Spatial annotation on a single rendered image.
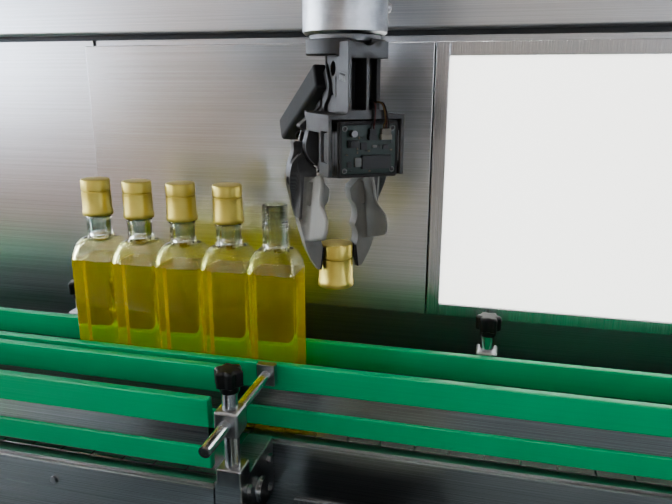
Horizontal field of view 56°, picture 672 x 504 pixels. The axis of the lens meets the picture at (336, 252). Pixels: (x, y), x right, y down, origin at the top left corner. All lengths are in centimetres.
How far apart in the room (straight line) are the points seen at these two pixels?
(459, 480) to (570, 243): 31
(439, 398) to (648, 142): 37
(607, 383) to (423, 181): 31
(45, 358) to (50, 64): 42
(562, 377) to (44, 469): 58
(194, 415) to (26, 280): 52
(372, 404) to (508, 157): 33
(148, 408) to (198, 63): 44
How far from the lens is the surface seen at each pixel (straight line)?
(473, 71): 79
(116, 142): 94
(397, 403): 72
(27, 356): 88
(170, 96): 89
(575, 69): 79
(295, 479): 78
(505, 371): 77
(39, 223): 108
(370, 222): 62
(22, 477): 83
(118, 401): 73
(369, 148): 55
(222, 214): 73
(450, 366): 77
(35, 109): 105
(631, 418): 72
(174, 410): 70
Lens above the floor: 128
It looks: 15 degrees down
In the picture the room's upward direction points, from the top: straight up
